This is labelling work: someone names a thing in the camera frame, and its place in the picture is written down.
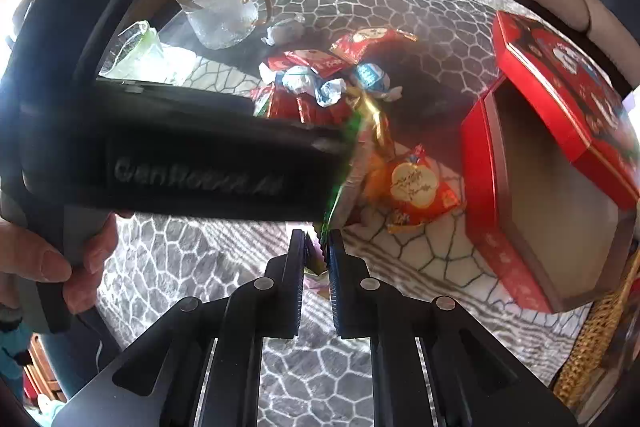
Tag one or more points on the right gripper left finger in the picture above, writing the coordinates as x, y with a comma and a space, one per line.
267, 307

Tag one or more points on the red snack packet middle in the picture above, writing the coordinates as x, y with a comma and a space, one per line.
321, 63

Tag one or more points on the white blue crumpled wrapper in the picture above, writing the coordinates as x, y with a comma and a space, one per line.
285, 31

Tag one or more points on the red octagonal tin base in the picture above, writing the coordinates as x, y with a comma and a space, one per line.
553, 238

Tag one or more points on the red snack packet top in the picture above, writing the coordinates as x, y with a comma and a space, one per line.
354, 46

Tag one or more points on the wicker basket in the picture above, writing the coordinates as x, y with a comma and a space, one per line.
594, 338

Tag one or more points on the green glass bowl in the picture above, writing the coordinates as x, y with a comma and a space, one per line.
137, 54

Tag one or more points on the person's left hand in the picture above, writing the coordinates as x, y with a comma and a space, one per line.
25, 254

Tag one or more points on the green snack packet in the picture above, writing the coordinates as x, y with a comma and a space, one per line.
346, 193

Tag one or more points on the red octagonal tin lid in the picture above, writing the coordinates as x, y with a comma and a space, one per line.
575, 101

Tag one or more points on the patterned grey table cloth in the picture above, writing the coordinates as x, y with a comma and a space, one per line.
166, 377

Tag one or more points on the gold foil snack bar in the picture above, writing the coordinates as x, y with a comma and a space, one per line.
369, 110

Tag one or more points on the blue white candy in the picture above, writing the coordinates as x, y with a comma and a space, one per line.
303, 80
372, 79

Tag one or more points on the glass pitcher amber handle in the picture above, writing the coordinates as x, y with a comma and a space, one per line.
221, 24

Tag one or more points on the red snack packet lower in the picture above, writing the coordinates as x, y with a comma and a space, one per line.
277, 103

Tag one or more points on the orange snack packet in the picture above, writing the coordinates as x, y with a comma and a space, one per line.
411, 189

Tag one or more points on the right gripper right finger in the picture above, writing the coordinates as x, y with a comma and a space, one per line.
365, 307

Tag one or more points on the red snack packet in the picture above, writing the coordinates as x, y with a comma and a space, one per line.
354, 46
277, 103
321, 63

